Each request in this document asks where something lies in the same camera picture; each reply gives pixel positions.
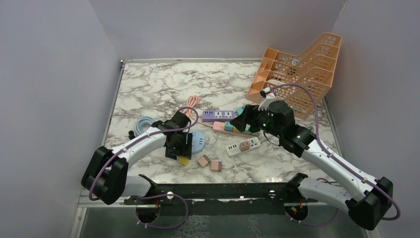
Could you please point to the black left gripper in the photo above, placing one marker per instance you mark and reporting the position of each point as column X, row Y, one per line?
column 185, row 150

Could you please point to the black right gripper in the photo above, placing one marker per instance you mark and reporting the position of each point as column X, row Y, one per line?
column 249, row 115

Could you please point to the green plug adapter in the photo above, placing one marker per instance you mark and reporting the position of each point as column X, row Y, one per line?
column 247, row 130
column 256, row 134

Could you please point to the yellow plug adapter front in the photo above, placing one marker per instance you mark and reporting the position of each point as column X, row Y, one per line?
column 183, row 160

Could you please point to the pink plug adapter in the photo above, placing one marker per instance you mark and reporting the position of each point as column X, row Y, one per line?
column 216, row 166
column 244, row 145
column 204, row 161

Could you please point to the dark teal plug adapter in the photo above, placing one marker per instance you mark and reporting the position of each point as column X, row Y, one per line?
column 228, row 126

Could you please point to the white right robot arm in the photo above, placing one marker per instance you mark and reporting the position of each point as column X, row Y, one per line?
column 365, row 198

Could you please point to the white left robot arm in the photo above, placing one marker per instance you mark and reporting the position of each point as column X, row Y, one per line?
column 106, row 176

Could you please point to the round blue power socket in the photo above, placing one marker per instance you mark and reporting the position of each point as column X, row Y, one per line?
column 198, row 142

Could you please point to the white power strip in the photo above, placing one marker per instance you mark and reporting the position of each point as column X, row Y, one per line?
column 233, row 150

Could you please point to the pink power strip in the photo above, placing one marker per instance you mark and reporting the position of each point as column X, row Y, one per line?
column 219, row 127

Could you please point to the purple power strip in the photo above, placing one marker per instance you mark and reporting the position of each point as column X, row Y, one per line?
column 218, row 115

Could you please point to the small black cylinder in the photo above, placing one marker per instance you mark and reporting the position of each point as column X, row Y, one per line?
column 131, row 134

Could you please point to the orange plastic file rack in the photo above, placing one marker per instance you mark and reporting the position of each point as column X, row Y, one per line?
column 313, row 69

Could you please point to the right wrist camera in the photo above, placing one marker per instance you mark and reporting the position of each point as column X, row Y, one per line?
column 268, row 96

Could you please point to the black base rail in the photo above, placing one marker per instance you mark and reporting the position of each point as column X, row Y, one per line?
column 212, row 199

